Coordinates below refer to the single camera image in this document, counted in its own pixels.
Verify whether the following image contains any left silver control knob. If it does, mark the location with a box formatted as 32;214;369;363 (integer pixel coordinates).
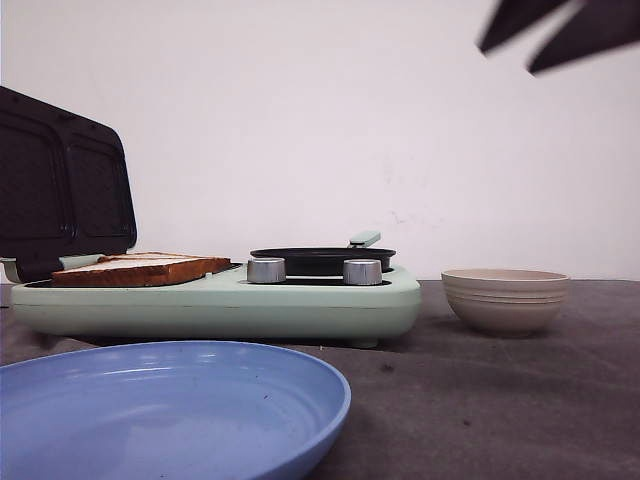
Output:
246;257;287;284

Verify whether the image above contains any black frying pan green handle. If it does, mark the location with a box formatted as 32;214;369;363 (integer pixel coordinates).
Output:
250;230;396;276

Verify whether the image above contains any mint green breakfast maker base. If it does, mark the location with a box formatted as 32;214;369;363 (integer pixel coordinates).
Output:
10;264;421;344

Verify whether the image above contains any black sandwich maker lid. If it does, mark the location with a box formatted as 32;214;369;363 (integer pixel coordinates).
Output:
1;88;137;283

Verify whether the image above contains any toast slice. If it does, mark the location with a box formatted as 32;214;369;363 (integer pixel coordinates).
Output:
52;261;206;287
97;252;232;273

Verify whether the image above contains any beige ribbed bowl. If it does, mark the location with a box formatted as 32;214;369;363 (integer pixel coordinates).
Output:
441;268;570;338

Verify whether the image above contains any blue plate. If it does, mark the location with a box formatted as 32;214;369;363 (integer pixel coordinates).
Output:
1;341;351;479

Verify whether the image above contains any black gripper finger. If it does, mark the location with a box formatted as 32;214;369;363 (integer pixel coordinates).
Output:
527;0;639;75
477;0;585;55

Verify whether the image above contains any right silver control knob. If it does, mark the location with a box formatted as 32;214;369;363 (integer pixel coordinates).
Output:
343;259;383;286

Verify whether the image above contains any silver control knob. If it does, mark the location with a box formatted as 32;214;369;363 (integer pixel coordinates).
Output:
343;259;383;286
246;257;287;284

